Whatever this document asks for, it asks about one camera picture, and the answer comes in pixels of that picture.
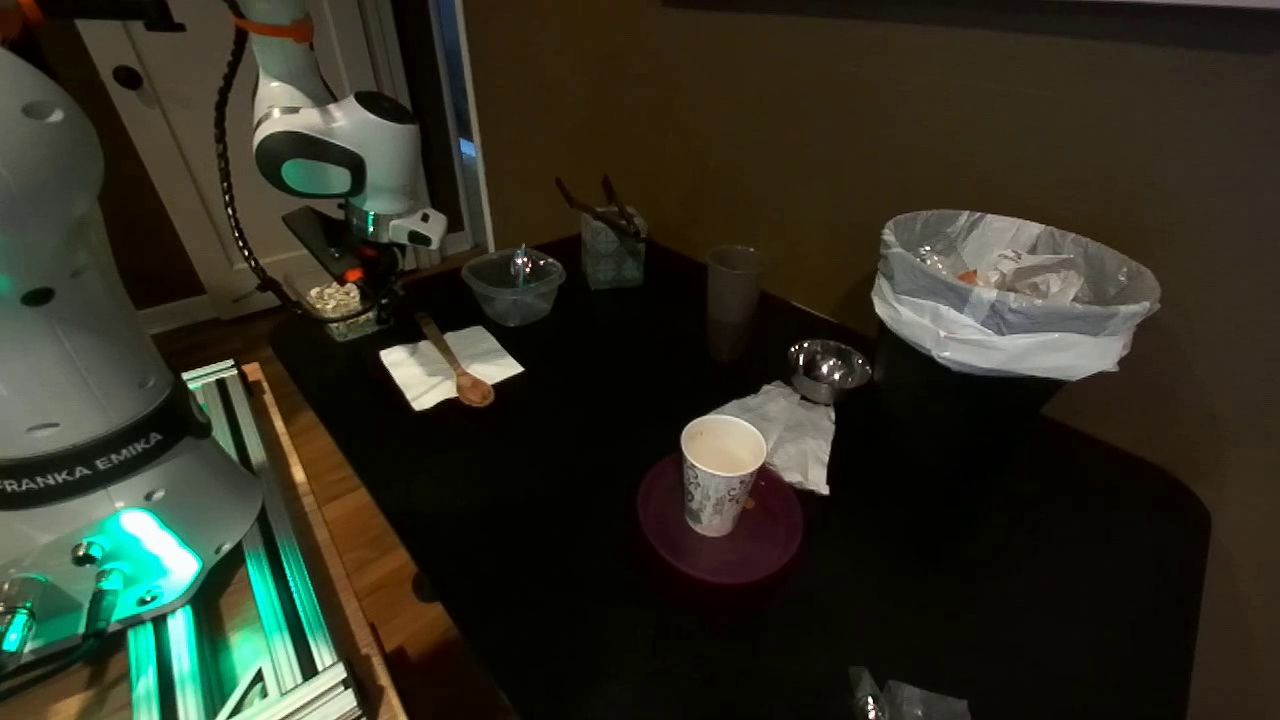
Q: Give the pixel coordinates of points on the white paper napkin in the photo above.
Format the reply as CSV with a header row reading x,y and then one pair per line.
x,y
426,378

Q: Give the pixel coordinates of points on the bin with white liner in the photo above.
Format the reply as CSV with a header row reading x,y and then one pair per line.
x,y
1009,299

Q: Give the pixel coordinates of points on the aluminium frame rails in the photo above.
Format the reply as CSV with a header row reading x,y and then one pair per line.
x,y
255,642

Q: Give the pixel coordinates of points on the wooden spoon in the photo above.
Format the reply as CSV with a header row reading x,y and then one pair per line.
x,y
470,388

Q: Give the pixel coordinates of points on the clear container with oats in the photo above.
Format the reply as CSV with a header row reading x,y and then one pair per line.
x,y
338,301

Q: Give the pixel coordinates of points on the crumpled white paper towel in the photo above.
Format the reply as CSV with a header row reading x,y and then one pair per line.
x,y
796,432

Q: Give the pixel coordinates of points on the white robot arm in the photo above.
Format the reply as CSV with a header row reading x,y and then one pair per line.
x,y
355,150

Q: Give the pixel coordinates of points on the small metal bowl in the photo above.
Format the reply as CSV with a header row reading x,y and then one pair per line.
x,y
824,369

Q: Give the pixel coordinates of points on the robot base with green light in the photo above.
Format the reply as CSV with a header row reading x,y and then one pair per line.
x,y
113,492

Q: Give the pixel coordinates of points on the clear round plastic bowl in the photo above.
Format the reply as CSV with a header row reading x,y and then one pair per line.
x,y
512,285

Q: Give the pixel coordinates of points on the patterned utensil holder cup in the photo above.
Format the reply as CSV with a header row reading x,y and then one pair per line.
x,y
613,248

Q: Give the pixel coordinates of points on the maroon round plate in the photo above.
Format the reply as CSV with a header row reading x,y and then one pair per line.
x,y
753,552

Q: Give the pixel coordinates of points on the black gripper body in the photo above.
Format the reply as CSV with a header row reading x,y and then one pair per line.
x,y
372,263

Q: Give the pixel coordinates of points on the patterned paper cup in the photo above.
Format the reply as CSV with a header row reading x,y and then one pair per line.
x,y
718,465

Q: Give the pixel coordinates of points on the dark plastic tumbler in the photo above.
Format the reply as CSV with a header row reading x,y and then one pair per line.
x,y
733,291

